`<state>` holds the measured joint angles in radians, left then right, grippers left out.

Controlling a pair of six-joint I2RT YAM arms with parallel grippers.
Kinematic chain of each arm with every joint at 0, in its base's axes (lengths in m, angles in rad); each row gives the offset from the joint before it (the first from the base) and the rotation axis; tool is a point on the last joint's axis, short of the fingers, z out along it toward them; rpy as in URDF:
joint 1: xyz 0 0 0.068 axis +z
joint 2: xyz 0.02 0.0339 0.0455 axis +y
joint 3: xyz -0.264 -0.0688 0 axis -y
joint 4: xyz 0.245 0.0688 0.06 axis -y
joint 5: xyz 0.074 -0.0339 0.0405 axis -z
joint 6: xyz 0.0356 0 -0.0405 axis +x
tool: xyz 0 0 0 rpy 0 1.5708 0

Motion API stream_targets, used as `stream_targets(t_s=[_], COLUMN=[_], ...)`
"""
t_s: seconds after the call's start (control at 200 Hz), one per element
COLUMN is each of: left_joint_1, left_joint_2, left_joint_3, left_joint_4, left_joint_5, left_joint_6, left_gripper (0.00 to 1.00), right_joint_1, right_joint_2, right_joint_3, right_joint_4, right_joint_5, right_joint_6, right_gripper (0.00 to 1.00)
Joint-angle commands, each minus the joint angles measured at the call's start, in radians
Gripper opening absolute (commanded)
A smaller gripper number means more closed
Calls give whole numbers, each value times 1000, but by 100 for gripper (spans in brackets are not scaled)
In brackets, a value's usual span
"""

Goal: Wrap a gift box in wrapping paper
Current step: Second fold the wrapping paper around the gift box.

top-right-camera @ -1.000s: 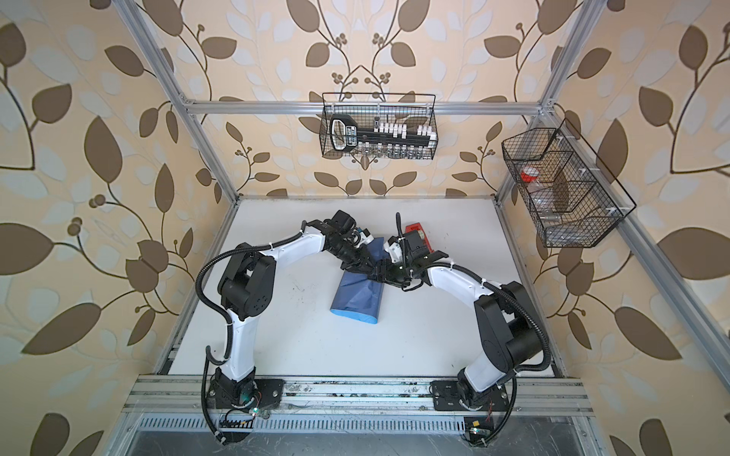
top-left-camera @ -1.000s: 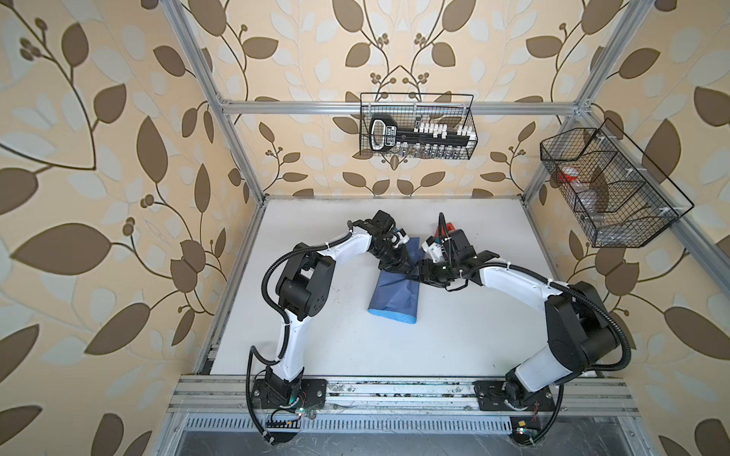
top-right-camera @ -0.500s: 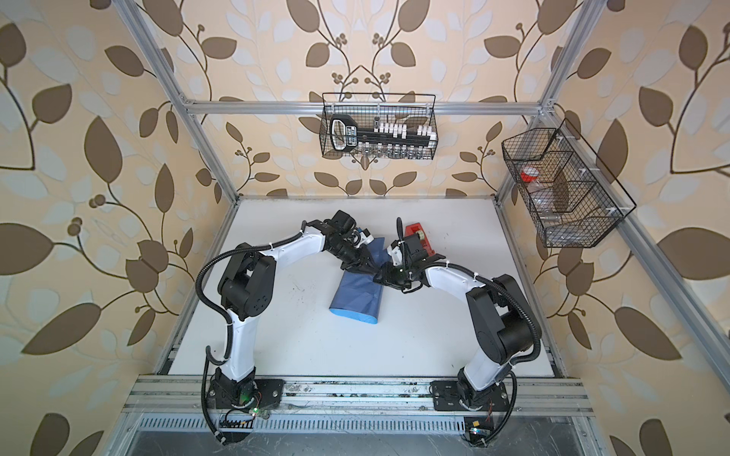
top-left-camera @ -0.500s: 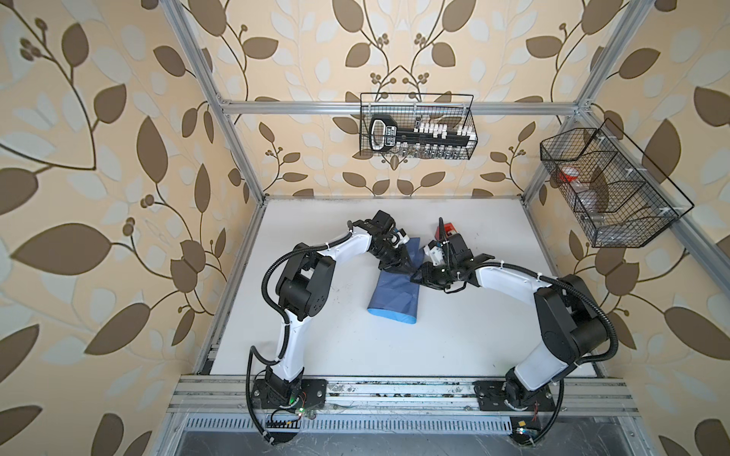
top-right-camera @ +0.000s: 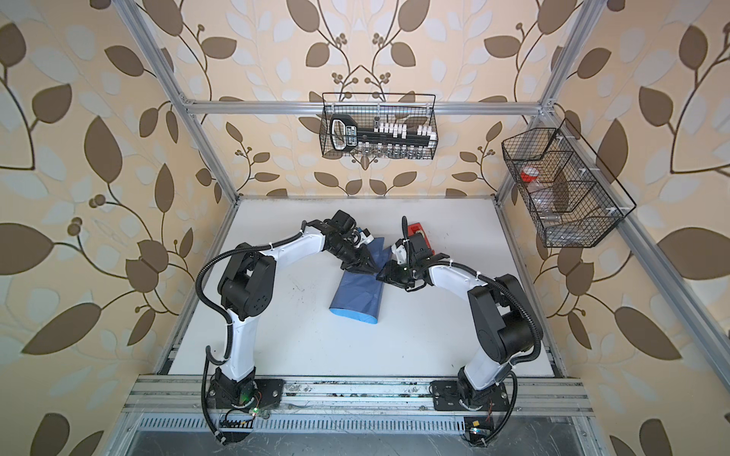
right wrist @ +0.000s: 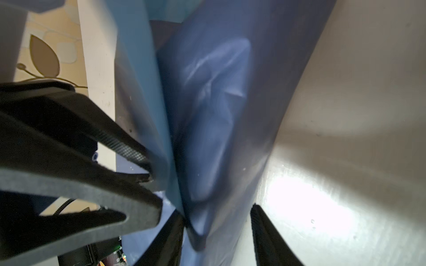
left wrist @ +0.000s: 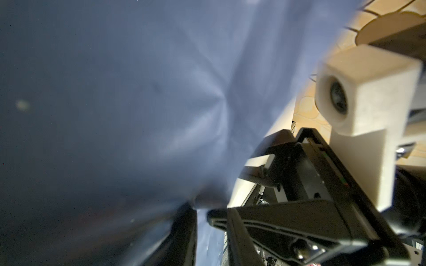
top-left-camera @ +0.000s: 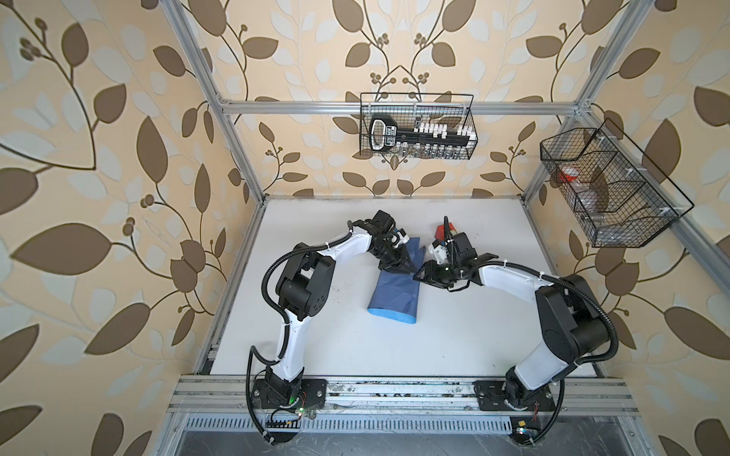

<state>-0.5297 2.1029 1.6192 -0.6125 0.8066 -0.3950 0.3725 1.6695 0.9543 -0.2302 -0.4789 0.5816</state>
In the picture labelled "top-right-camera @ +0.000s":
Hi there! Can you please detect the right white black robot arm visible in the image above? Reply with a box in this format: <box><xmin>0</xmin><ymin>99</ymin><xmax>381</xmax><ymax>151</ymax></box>
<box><xmin>376</xmin><ymin>218</ymin><xmax>544</xmax><ymax>410</ymax></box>

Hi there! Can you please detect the black wire basket back wall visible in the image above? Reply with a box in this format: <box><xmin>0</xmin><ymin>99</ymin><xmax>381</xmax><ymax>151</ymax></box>
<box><xmin>319</xmin><ymin>90</ymin><xmax>439</xmax><ymax>161</ymax></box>

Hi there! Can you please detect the black wire basket wall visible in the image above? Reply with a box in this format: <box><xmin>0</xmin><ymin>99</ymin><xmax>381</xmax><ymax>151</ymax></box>
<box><xmin>319</xmin><ymin>90</ymin><xmax>439</xmax><ymax>161</ymax></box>
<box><xmin>501</xmin><ymin>119</ymin><xmax>636</xmax><ymax>248</ymax></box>

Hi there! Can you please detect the black wire basket right wall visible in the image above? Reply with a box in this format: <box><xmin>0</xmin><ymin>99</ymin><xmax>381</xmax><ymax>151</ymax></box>
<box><xmin>501</xmin><ymin>119</ymin><xmax>636</xmax><ymax>248</ymax></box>

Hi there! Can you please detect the light blue wrapping paper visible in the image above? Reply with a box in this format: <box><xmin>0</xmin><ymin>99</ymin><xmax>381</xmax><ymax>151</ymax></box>
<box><xmin>329</xmin><ymin>237</ymin><xmax>392</xmax><ymax>324</ymax></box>

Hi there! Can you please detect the black socket wrench set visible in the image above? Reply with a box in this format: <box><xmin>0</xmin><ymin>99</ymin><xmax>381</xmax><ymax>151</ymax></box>
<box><xmin>324</xmin><ymin>114</ymin><xmax>438</xmax><ymax>154</ymax></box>

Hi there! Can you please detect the red capped clear container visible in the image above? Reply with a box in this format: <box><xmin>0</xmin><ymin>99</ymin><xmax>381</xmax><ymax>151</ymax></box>
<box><xmin>520</xmin><ymin>166</ymin><xmax>540</xmax><ymax>184</ymax></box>

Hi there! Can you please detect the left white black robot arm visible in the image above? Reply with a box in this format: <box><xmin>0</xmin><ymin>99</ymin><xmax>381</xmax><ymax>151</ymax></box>
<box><xmin>195</xmin><ymin>210</ymin><xmax>378</xmax><ymax>410</ymax></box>

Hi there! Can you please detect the aluminium front rail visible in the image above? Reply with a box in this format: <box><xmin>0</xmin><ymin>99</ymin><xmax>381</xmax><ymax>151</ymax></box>
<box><xmin>122</xmin><ymin>374</ymin><xmax>597</xmax><ymax>417</ymax></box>

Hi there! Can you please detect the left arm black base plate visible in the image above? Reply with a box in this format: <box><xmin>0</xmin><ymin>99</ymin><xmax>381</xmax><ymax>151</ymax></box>
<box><xmin>205</xmin><ymin>377</ymin><xmax>284</xmax><ymax>412</ymax></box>

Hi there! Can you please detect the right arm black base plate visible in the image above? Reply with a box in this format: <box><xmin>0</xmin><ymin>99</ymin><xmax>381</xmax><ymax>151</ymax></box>
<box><xmin>429</xmin><ymin>380</ymin><xmax>509</xmax><ymax>413</ymax></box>

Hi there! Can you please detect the red tape dispenser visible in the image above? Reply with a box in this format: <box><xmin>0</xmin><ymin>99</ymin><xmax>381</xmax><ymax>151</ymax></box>
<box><xmin>407</xmin><ymin>222</ymin><xmax>428</xmax><ymax>242</ymax></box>

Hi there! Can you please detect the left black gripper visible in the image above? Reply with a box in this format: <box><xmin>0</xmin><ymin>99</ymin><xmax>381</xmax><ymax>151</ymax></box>
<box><xmin>329</xmin><ymin>238</ymin><xmax>381</xmax><ymax>274</ymax></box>

